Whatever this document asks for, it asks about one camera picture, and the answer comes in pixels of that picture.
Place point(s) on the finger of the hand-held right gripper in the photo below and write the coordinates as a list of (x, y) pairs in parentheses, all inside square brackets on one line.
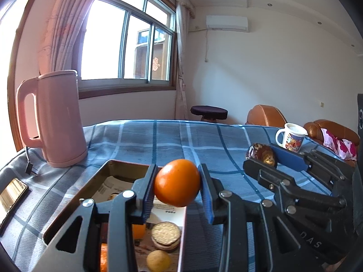
[(289, 158), (312, 204)]

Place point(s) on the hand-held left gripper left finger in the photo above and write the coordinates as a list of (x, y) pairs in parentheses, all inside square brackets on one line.
[(149, 195)]

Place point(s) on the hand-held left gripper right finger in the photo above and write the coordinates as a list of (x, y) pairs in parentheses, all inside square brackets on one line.
[(208, 198)]

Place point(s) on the orange mandarin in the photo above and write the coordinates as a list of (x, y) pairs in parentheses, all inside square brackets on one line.
[(177, 182), (139, 231), (104, 257)]

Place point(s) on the round sandwich cookie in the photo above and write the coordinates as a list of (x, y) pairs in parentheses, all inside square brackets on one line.
[(166, 232)]

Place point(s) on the pink metal tin box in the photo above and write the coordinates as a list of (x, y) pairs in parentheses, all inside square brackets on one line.
[(183, 240)]

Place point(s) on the yellow loquat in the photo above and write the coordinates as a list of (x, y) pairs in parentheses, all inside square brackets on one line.
[(157, 260)]

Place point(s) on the white cartoon print mug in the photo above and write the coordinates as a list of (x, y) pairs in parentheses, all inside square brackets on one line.
[(295, 141)]

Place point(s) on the printed paper leaflet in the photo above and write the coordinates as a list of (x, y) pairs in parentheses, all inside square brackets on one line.
[(170, 214)]

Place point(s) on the brown leather sofa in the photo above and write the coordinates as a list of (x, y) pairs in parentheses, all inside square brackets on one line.
[(314, 129)]

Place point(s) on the pink floral cushion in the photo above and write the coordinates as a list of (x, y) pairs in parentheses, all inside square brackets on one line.
[(330, 140), (348, 148)]

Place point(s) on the brown leather armchair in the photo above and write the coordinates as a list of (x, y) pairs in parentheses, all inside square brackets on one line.
[(263, 116)]

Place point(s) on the blue plaid tablecloth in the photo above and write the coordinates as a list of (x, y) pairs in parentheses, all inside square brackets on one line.
[(170, 141)]

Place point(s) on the dark round stool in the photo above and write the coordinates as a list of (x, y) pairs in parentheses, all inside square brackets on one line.
[(208, 110)]

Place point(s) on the pink electric kettle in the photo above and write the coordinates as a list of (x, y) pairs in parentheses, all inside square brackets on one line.
[(59, 119)]

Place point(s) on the black kettle power plug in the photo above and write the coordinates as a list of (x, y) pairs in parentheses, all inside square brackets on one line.
[(29, 168)]

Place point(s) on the red window decoration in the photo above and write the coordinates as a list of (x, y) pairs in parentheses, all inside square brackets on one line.
[(156, 64)]

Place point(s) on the black smartphone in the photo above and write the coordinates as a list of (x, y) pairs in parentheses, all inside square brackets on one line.
[(12, 194)]

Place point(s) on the pale sheer curtain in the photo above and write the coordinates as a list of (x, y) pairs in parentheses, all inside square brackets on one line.
[(181, 62)]

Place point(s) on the white air conditioner pipe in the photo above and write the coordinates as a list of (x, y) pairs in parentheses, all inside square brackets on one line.
[(207, 48)]

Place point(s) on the brown framed sliding window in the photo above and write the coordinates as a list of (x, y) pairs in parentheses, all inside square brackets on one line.
[(105, 42)]

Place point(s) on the pink curtain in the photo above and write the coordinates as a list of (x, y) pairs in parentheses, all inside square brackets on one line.
[(65, 25)]

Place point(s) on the white wall air conditioner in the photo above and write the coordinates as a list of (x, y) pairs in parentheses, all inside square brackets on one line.
[(227, 23)]

